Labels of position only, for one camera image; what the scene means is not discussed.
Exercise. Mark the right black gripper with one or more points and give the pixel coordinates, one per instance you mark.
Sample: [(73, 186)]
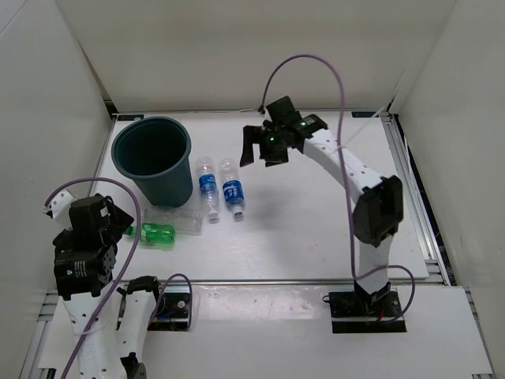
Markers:
[(257, 135)]

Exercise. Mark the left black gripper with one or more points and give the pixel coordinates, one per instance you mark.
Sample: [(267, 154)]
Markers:
[(119, 219)]

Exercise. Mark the short blue-label water bottle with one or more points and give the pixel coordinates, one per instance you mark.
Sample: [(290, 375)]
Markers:
[(232, 187)]

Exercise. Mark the tall blue-label water bottle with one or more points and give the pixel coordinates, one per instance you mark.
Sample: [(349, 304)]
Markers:
[(205, 171)]

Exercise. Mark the green plastic soda bottle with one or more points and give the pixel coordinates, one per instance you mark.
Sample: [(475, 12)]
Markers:
[(153, 234)]

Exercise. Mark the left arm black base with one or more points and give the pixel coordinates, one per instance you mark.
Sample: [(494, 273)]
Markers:
[(175, 312)]

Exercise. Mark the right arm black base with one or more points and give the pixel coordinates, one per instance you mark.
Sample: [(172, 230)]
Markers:
[(349, 315)]

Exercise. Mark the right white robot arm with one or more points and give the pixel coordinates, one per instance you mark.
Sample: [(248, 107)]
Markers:
[(375, 202)]

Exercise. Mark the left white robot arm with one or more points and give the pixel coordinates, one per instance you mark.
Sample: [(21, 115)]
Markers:
[(109, 322)]

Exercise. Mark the dark teal plastic bin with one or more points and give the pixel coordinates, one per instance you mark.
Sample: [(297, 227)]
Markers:
[(154, 154)]

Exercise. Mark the clear crushed plastic bottle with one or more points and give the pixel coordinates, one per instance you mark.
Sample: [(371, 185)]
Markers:
[(184, 221)]

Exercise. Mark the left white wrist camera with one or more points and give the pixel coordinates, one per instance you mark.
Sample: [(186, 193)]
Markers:
[(58, 208)]

